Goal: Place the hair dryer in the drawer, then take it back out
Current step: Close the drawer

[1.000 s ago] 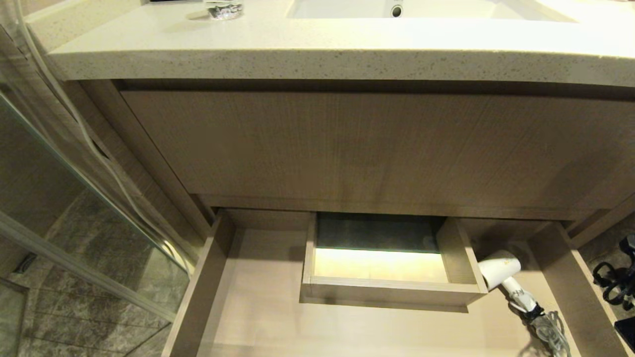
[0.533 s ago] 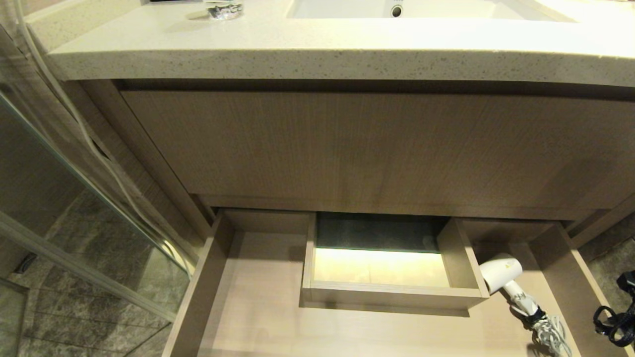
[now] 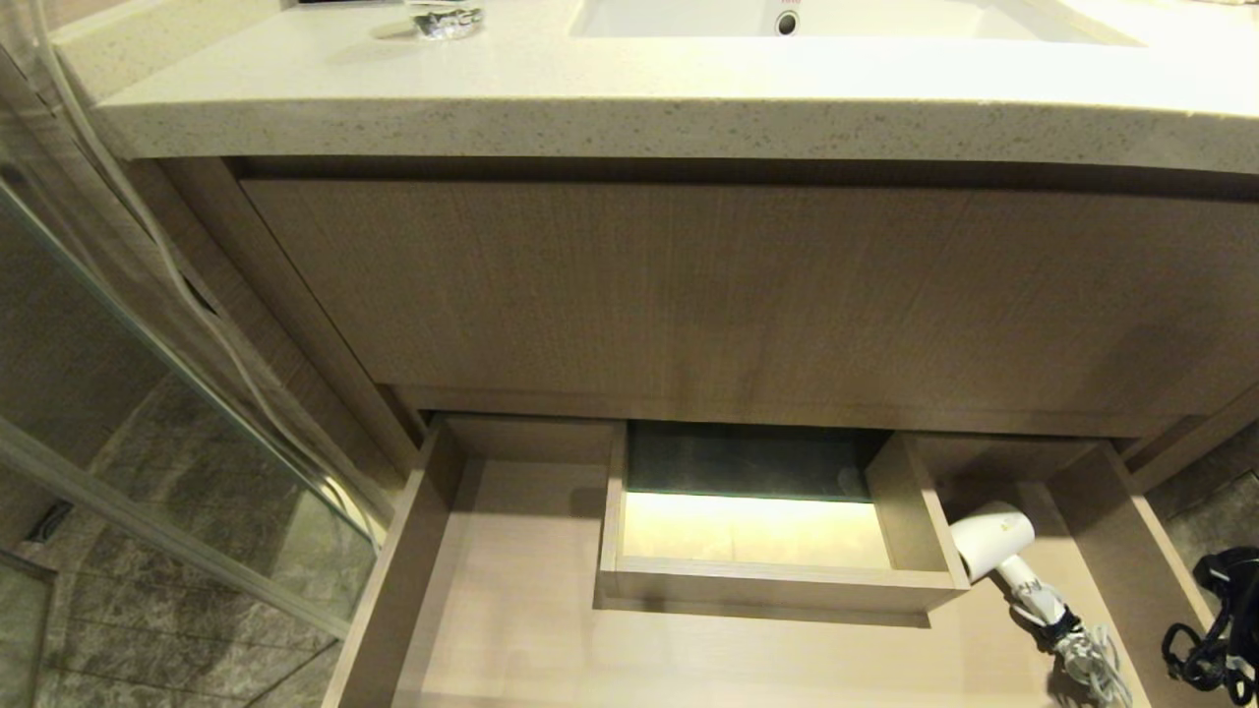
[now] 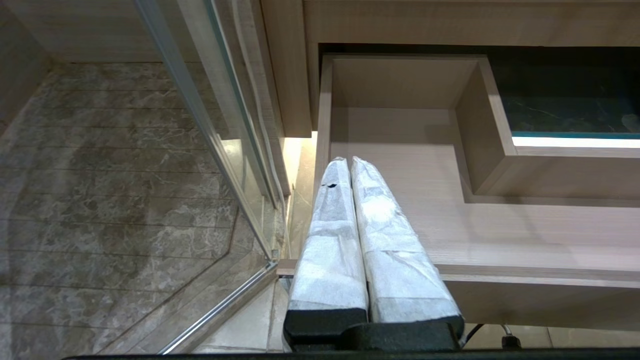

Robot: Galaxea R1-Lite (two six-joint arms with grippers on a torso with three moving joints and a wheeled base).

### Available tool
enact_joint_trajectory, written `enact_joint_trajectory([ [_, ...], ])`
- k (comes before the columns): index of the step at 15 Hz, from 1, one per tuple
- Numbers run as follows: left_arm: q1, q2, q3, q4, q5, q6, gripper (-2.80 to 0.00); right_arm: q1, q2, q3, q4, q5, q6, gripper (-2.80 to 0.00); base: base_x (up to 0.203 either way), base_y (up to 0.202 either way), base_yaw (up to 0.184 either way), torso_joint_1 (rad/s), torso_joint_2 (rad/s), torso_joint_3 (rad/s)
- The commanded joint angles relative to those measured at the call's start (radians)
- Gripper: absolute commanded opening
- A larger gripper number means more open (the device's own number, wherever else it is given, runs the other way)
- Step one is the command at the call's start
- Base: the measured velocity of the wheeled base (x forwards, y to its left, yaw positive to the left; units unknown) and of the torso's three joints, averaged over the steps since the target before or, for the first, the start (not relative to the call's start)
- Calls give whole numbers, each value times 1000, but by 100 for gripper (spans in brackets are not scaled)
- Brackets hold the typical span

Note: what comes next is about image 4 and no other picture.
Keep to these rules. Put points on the glass shower door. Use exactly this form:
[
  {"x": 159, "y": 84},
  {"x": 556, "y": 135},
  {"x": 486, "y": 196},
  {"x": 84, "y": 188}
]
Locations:
[{"x": 220, "y": 90}]

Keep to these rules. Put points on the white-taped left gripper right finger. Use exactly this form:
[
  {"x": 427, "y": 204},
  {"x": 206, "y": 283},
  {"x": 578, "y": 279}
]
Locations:
[{"x": 400, "y": 275}]

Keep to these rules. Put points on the light wooden pull-out drawer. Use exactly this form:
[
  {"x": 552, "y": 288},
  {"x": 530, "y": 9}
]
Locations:
[{"x": 500, "y": 230}]

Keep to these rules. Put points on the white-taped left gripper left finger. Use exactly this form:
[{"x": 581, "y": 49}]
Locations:
[{"x": 327, "y": 270}]

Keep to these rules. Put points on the light wooden vanity cabinet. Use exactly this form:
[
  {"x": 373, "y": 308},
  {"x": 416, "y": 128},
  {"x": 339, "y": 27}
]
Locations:
[{"x": 285, "y": 60}]

